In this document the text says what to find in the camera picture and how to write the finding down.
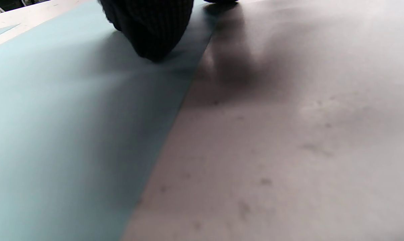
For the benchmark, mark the person's right hand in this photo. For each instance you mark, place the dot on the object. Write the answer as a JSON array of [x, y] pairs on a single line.
[[148, 26]]

